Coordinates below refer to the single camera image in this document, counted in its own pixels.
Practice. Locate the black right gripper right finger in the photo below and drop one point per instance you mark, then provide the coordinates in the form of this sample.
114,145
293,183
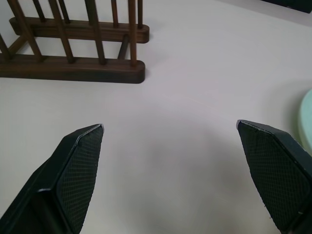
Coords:
275,170

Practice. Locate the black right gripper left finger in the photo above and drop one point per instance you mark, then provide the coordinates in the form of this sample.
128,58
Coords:
73,170

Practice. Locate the light green plate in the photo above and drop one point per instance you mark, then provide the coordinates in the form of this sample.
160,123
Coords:
307,117

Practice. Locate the dark wooden dish rack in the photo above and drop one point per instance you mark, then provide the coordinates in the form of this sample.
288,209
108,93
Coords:
73,73

